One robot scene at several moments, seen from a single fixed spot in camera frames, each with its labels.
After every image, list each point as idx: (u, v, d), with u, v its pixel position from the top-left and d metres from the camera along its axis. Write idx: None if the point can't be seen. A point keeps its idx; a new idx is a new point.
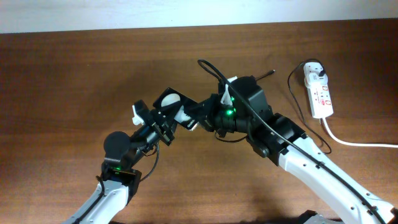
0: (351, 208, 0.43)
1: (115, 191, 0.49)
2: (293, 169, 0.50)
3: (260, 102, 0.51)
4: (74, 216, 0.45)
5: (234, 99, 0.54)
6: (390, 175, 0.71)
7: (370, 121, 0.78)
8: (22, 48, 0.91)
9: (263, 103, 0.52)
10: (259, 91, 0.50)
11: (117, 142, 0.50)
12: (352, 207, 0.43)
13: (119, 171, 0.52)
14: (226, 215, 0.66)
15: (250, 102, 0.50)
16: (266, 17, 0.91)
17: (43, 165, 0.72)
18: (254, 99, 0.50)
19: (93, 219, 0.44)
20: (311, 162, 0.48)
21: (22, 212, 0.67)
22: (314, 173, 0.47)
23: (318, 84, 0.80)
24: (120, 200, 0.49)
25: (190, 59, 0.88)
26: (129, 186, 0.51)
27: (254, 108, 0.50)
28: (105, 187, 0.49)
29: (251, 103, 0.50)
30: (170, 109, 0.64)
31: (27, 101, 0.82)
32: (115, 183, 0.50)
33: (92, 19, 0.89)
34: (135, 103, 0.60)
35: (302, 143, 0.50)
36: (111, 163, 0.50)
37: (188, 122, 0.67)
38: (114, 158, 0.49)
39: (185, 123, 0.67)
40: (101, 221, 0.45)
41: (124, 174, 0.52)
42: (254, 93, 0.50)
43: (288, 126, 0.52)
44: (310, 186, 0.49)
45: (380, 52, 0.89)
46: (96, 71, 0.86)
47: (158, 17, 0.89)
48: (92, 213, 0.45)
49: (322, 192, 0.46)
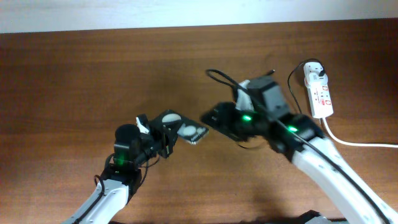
0: (364, 217, 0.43)
1: (115, 191, 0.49)
2: (308, 168, 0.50)
3: (275, 98, 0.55)
4: (73, 217, 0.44)
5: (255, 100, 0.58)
6: (390, 175, 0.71)
7: (371, 121, 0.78)
8: (22, 48, 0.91)
9: (279, 100, 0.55)
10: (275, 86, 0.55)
11: (126, 134, 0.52)
12: (365, 216, 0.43)
13: (119, 171, 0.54)
14: (226, 215, 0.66)
15: (268, 97, 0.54)
16: (265, 17, 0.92)
17: (43, 165, 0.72)
18: (269, 93, 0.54)
19: (93, 219, 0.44)
20: (330, 166, 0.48)
21: (22, 213, 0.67)
22: (331, 176, 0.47)
23: (318, 84, 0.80)
24: (120, 199, 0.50)
25: (189, 59, 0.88)
26: (129, 186, 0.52)
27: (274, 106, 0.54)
28: (105, 186, 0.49)
29: (267, 98, 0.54)
30: (174, 124, 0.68)
31: (27, 101, 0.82)
32: (115, 182, 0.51)
33: (92, 19, 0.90)
34: (139, 116, 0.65)
35: (321, 146, 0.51)
36: (118, 152, 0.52)
37: (190, 136, 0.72)
38: (122, 146, 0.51)
39: (187, 137, 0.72)
40: (102, 221, 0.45)
41: (124, 173, 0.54)
42: (269, 86, 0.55)
43: (305, 122, 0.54)
44: (323, 187, 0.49)
45: (380, 51, 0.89)
46: (96, 71, 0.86)
47: (158, 17, 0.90)
48: (92, 213, 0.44)
49: (334, 196, 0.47)
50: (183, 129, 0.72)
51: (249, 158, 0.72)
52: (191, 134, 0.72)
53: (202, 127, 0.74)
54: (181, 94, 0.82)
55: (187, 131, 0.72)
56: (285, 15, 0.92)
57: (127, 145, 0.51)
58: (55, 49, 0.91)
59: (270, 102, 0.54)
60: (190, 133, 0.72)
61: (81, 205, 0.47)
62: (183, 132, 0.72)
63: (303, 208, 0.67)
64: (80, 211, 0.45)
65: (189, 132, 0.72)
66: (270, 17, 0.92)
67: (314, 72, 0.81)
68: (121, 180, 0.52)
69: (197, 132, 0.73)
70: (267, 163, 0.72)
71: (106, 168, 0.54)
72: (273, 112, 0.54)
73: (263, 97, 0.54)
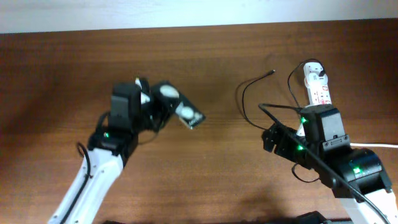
0: None
1: (102, 169, 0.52)
2: (354, 212, 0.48)
3: (335, 127, 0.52)
4: (58, 214, 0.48)
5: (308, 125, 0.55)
6: (390, 175, 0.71)
7: (371, 121, 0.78)
8: (22, 49, 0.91)
9: (336, 129, 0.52)
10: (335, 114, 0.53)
11: (125, 89, 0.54)
12: None
13: (109, 134, 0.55)
14: (226, 215, 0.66)
15: (326, 122, 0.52)
16: (266, 17, 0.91)
17: (43, 165, 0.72)
18: (329, 120, 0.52)
19: (77, 218, 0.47)
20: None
21: (23, 213, 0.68)
22: None
23: (318, 84, 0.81)
24: (107, 174, 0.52)
25: (189, 60, 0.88)
26: (120, 156, 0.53)
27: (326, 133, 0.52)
28: (91, 165, 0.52)
29: (325, 124, 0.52)
30: (174, 99, 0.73)
31: (27, 101, 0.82)
32: (103, 156, 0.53)
33: (92, 19, 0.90)
34: (140, 81, 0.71)
35: (382, 198, 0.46)
36: (117, 102, 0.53)
37: (189, 119, 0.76)
38: (123, 98, 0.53)
39: (187, 119, 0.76)
40: (87, 210, 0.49)
41: (116, 135, 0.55)
42: (332, 113, 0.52)
43: (372, 159, 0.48)
44: None
45: (380, 52, 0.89)
46: (96, 71, 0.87)
47: (158, 17, 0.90)
48: (74, 208, 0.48)
49: None
50: (181, 110, 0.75)
51: (249, 158, 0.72)
52: (191, 117, 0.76)
53: (199, 114, 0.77)
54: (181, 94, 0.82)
55: (186, 114, 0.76)
56: (286, 15, 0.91)
57: (126, 98, 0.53)
58: (55, 49, 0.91)
59: (327, 128, 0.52)
60: (188, 116, 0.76)
61: (66, 195, 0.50)
62: (181, 113, 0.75)
63: (303, 208, 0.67)
64: (64, 205, 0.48)
65: (188, 114, 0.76)
66: (271, 17, 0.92)
67: (315, 71, 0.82)
68: (112, 149, 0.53)
69: (194, 118, 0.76)
70: (267, 163, 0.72)
71: (95, 137, 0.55)
72: (329, 142, 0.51)
73: (319, 122, 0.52)
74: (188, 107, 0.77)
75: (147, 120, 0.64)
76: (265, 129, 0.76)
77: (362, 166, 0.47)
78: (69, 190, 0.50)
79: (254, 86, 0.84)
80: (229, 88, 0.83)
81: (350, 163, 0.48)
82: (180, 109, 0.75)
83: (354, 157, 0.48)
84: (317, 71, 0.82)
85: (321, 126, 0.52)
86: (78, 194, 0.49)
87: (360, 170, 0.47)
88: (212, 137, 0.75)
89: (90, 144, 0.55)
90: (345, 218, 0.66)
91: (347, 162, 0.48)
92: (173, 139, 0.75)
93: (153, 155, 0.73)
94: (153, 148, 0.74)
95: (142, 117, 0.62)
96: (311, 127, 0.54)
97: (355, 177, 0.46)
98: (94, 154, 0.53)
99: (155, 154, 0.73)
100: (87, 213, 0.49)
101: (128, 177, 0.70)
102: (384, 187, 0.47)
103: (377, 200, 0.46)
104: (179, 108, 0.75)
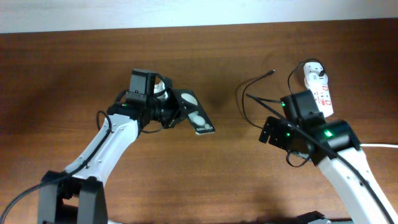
0: None
1: (123, 127, 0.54)
2: (331, 175, 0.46)
3: (309, 104, 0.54)
4: (81, 158, 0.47)
5: (286, 108, 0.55)
6: (391, 174, 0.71)
7: (371, 120, 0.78)
8: (22, 49, 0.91)
9: (313, 107, 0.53)
10: (307, 93, 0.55)
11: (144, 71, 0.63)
12: None
13: (125, 105, 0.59)
14: (226, 215, 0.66)
15: (299, 101, 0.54)
16: (265, 17, 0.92)
17: (43, 165, 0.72)
18: (300, 98, 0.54)
19: (101, 160, 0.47)
20: (356, 178, 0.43)
21: (22, 213, 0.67)
22: (355, 190, 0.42)
23: (318, 84, 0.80)
24: (127, 134, 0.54)
25: (189, 59, 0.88)
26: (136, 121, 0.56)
27: (303, 108, 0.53)
28: (112, 123, 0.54)
29: (298, 102, 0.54)
30: (189, 106, 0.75)
31: (27, 102, 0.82)
32: (123, 118, 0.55)
33: (92, 18, 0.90)
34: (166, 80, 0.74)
35: (354, 156, 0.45)
36: (136, 80, 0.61)
37: (197, 126, 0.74)
38: (142, 74, 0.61)
39: (195, 125, 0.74)
40: (108, 160, 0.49)
41: (131, 107, 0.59)
42: (304, 93, 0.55)
43: (342, 124, 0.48)
44: (341, 195, 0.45)
45: (380, 51, 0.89)
46: (96, 71, 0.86)
47: (158, 17, 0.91)
48: (99, 154, 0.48)
49: (354, 210, 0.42)
50: (194, 116, 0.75)
51: (249, 158, 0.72)
52: (199, 125, 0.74)
53: (210, 125, 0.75)
54: None
55: (197, 121, 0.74)
56: (286, 15, 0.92)
57: (145, 76, 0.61)
58: (55, 49, 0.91)
59: (300, 105, 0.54)
60: (199, 124, 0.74)
61: (88, 144, 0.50)
62: (193, 119, 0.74)
63: (304, 208, 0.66)
64: (87, 152, 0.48)
65: (199, 122, 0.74)
66: (270, 17, 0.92)
67: (316, 71, 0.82)
68: (129, 115, 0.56)
69: (204, 127, 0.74)
70: (267, 163, 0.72)
71: (114, 106, 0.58)
72: (304, 116, 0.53)
73: (291, 101, 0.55)
74: (202, 116, 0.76)
75: (157, 111, 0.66)
76: None
77: (333, 130, 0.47)
78: (91, 140, 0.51)
79: (254, 86, 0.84)
80: (229, 88, 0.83)
81: (321, 127, 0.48)
82: (193, 116, 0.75)
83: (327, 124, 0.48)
84: (318, 72, 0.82)
85: (295, 104, 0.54)
86: (99, 144, 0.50)
87: (332, 132, 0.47)
88: (211, 137, 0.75)
89: (109, 111, 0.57)
90: (346, 218, 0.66)
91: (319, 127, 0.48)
92: (173, 139, 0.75)
93: (153, 155, 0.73)
94: (153, 148, 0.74)
95: (154, 107, 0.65)
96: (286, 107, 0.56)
97: (326, 138, 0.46)
98: (114, 116, 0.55)
99: (155, 154, 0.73)
100: (109, 160, 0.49)
101: (128, 177, 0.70)
102: (356, 147, 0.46)
103: (352, 158, 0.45)
104: (193, 114, 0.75)
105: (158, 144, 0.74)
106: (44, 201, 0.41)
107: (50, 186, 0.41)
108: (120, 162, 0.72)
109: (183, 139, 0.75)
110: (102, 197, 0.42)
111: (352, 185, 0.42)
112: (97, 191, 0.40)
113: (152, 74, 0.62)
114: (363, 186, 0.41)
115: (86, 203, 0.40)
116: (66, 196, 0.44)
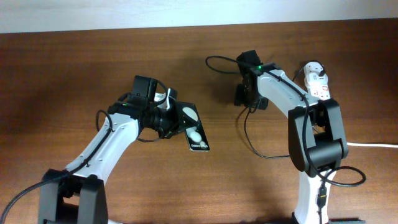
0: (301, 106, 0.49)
1: (124, 126, 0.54)
2: (262, 88, 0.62)
3: (253, 56, 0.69)
4: (82, 157, 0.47)
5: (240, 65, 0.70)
6: (390, 175, 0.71)
7: (370, 120, 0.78)
8: (23, 48, 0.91)
9: (256, 60, 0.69)
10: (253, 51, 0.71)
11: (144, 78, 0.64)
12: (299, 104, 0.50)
13: (125, 103, 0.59)
14: (226, 215, 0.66)
15: (244, 55, 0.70)
16: (265, 16, 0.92)
17: (43, 164, 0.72)
18: (246, 53, 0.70)
19: (102, 158, 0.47)
20: (274, 79, 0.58)
21: (22, 213, 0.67)
22: (272, 86, 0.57)
23: (318, 84, 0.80)
24: (129, 132, 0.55)
25: (190, 60, 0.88)
26: (137, 121, 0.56)
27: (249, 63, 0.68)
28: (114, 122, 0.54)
29: (243, 56, 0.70)
30: (190, 122, 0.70)
31: (26, 102, 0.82)
32: (124, 117, 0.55)
33: (92, 19, 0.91)
34: (171, 90, 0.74)
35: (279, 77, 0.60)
36: (139, 83, 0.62)
37: (192, 142, 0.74)
38: (146, 78, 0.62)
39: (190, 140, 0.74)
40: (109, 160, 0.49)
41: (132, 107, 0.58)
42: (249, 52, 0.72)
43: (271, 65, 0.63)
44: (272, 99, 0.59)
45: (379, 51, 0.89)
46: (95, 70, 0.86)
47: (158, 17, 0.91)
48: (99, 154, 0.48)
49: (280, 102, 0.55)
50: (192, 132, 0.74)
51: (249, 158, 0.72)
52: (194, 140, 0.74)
53: (206, 143, 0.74)
54: (180, 94, 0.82)
55: (193, 137, 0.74)
56: (286, 15, 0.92)
57: (147, 79, 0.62)
58: (56, 48, 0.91)
59: (245, 58, 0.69)
60: (195, 140, 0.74)
61: (88, 144, 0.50)
62: (189, 134, 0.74)
63: None
64: (88, 151, 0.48)
65: (195, 138, 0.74)
66: (270, 17, 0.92)
67: (315, 70, 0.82)
68: (130, 114, 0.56)
69: (199, 145, 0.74)
70: (266, 162, 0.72)
71: (114, 105, 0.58)
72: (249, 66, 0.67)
73: (240, 58, 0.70)
74: (201, 132, 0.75)
75: (155, 119, 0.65)
76: (265, 129, 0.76)
77: (266, 67, 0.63)
78: (91, 140, 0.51)
79: None
80: (227, 90, 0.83)
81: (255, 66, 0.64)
82: (190, 130, 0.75)
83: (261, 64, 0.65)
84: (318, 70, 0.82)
85: (242, 58, 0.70)
86: (100, 142, 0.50)
87: (264, 68, 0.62)
88: (211, 137, 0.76)
89: (110, 110, 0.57)
90: (346, 218, 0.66)
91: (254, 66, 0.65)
92: (172, 139, 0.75)
93: (154, 155, 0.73)
94: (153, 148, 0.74)
95: (152, 115, 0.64)
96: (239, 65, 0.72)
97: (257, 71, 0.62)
98: (115, 116, 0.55)
99: (155, 154, 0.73)
100: (110, 158, 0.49)
101: (128, 177, 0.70)
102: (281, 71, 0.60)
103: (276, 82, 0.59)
104: (191, 129, 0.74)
105: (158, 144, 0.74)
106: (45, 200, 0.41)
107: (51, 185, 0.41)
108: (120, 163, 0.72)
109: (183, 139, 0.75)
110: (102, 196, 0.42)
111: (273, 82, 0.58)
112: (97, 190, 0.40)
113: (154, 81, 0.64)
114: (280, 81, 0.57)
115: (86, 202, 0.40)
116: (67, 195, 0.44)
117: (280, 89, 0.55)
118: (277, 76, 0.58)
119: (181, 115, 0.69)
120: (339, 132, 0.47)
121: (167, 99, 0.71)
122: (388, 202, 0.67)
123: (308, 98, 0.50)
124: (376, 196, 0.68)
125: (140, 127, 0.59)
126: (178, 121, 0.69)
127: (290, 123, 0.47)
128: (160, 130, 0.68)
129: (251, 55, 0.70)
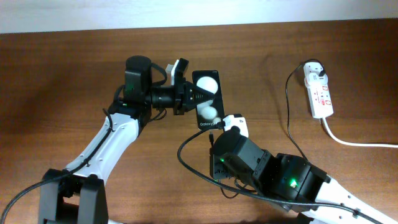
0: (340, 216, 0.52)
1: (124, 126, 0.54)
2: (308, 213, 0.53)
3: (250, 152, 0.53)
4: (82, 156, 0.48)
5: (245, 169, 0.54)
6: (389, 174, 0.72)
7: (370, 121, 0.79)
8: (21, 48, 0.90)
9: (256, 152, 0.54)
10: (246, 141, 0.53)
11: (137, 62, 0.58)
12: (340, 216, 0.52)
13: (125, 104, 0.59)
14: (227, 215, 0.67)
15: (242, 157, 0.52)
16: (266, 16, 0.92)
17: (44, 163, 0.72)
18: (243, 152, 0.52)
19: (102, 158, 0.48)
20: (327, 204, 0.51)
21: (22, 213, 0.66)
22: (324, 211, 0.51)
23: (318, 84, 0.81)
24: (128, 132, 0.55)
25: (189, 58, 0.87)
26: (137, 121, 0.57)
27: (258, 168, 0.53)
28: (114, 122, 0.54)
29: (242, 158, 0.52)
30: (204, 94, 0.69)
31: (25, 102, 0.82)
32: (124, 117, 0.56)
33: (92, 19, 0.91)
34: (181, 61, 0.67)
35: (330, 190, 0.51)
36: (130, 76, 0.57)
37: (201, 121, 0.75)
38: (134, 71, 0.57)
39: (201, 118, 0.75)
40: (109, 159, 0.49)
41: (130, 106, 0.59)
42: (240, 145, 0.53)
43: (296, 163, 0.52)
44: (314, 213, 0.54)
45: (380, 51, 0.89)
46: (95, 70, 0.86)
47: (158, 17, 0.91)
48: (98, 154, 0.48)
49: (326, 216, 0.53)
50: (204, 109, 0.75)
51: None
52: (204, 119, 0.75)
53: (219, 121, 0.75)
54: None
55: (206, 114, 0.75)
56: (287, 14, 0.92)
57: (137, 73, 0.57)
58: (55, 48, 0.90)
59: (246, 160, 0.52)
60: (206, 118, 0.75)
61: (89, 144, 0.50)
62: (201, 111, 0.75)
63: None
64: (89, 151, 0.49)
65: (207, 116, 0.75)
66: (271, 17, 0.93)
67: (232, 115, 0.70)
68: (130, 114, 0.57)
69: (211, 123, 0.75)
70: None
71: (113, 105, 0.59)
72: (257, 169, 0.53)
73: (232, 157, 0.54)
74: (213, 108, 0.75)
75: (154, 101, 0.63)
76: (266, 129, 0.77)
77: (298, 175, 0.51)
78: (92, 139, 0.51)
79: (253, 88, 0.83)
80: (228, 91, 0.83)
81: (286, 180, 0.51)
82: (203, 106, 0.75)
83: (286, 172, 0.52)
84: (233, 117, 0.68)
85: (241, 161, 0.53)
86: (100, 142, 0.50)
87: (300, 178, 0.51)
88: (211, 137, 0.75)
89: (109, 110, 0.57)
90: None
91: (282, 183, 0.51)
92: (173, 139, 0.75)
93: (153, 155, 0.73)
94: (153, 148, 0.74)
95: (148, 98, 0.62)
96: (228, 162, 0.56)
97: (295, 190, 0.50)
98: (115, 116, 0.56)
99: (156, 154, 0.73)
100: (109, 158, 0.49)
101: (128, 177, 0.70)
102: (324, 181, 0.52)
103: (325, 195, 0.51)
104: (203, 104, 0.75)
105: (158, 144, 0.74)
106: (45, 200, 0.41)
107: (51, 185, 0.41)
108: (119, 162, 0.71)
109: (183, 139, 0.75)
110: (103, 196, 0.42)
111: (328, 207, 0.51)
112: (97, 190, 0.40)
113: (145, 70, 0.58)
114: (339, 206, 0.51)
115: (87, 202, 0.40)
116: (67, 195, 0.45)
117: (329, 209, 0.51)
118: (336, 203, 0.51)
119: (183, 91, 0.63)
120: (360, 205, 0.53)
121: (174, 72, 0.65)
122: (386, 202, 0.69)
123: (354, 205, 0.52)
124: (375, 196, 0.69)
125: (142, 123, 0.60)
126: (176, 99, 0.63)
127: (350, 219, 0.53)
128: (169, 106, 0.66)
129: (247, 144, 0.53)
